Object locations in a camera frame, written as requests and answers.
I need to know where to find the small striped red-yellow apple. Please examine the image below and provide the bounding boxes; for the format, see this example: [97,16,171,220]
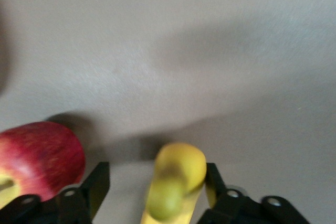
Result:
[0,121,86,208]

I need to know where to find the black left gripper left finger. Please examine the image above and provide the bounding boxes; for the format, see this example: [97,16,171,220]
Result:
[56,162,110,224]

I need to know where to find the yellow banana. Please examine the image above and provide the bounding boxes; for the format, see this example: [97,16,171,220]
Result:
[140,142,207,224]

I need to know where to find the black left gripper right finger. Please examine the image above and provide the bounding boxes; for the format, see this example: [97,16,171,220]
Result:
[198,163,264,224]

